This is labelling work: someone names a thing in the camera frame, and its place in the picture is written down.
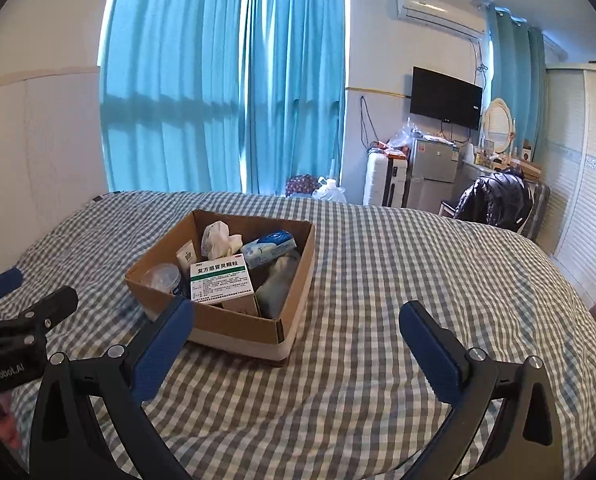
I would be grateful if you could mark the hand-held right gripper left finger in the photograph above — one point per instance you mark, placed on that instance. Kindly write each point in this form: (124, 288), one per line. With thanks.
(165, 345)

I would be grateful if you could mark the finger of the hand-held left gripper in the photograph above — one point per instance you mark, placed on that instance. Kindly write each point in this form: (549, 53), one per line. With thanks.
(0, 284)
(48, 307)

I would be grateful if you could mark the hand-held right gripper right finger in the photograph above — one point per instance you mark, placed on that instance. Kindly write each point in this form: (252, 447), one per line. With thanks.
(430, 355)

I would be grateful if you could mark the clear jar with blue label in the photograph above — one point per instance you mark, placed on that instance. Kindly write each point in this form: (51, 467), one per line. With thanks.
(163, 277)

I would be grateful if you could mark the brown cardboard box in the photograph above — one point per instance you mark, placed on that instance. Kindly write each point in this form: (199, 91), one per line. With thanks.
(238, 330)

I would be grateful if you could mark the green white medicine box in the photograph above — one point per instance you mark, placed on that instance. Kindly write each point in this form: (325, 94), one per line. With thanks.
(220, 280)

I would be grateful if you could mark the small beige sachet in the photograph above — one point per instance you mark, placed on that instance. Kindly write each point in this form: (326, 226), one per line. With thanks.
(185, 257)

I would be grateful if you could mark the white tissue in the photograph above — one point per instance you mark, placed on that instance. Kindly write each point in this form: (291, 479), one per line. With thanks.
(215, 240)

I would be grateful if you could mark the blue white tissue pack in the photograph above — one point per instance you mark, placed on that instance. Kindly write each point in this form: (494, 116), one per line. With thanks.
(268, 249)

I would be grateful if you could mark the grey checked bedsheet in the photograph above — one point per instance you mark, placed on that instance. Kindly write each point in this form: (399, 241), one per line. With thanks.
(367, 270)

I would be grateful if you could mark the white headboard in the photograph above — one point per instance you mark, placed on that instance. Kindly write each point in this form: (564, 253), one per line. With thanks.
(38, 160)

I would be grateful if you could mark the black puffer jacket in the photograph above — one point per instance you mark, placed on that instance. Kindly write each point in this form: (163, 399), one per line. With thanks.
(492, 202)

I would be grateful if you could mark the grey chair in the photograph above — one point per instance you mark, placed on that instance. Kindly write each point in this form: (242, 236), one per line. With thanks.
(537, 210)

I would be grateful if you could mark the white suitcase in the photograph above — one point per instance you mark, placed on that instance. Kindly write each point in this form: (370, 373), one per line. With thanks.
(376, 180)

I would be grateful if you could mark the silver small fridge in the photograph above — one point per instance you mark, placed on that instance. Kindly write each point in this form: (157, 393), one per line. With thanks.
(432, 170)

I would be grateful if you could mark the white dressing table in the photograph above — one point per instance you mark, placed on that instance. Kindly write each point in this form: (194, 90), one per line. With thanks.
(472, 167)

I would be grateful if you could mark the clear plastic water jug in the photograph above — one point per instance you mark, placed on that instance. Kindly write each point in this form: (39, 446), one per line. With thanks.
(329, 191)

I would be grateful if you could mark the dark patterned bag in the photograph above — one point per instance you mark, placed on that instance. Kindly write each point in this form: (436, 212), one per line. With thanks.
(300, 186)

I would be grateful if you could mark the wooden rack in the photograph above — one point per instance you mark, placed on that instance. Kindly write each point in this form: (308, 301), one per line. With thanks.
(527, 167)

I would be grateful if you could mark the clear plastic bag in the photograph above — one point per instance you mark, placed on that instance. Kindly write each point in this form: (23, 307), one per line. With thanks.
(402, 135)

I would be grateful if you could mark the white louvred wardrobe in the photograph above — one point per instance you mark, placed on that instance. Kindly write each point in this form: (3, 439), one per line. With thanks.
(582, 175)

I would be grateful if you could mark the oval white mirror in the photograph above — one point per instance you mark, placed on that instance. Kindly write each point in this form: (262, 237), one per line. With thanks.
(497, 122)

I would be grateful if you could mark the wide blue curtain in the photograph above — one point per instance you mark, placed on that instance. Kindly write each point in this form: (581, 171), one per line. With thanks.
(173, 85)

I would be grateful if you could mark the narrow blue curtain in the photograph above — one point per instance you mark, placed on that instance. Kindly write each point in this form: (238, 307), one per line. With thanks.
(298, 85)

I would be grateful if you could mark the blue curtain beside wardrobe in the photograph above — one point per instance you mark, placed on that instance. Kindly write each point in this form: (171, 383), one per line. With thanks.
(515, 75)

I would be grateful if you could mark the white air conditioner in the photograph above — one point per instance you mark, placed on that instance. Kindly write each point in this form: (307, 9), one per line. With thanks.
(437, 12)

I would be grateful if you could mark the black wall television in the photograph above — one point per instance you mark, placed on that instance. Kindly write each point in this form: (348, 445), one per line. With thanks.
(445, 97)

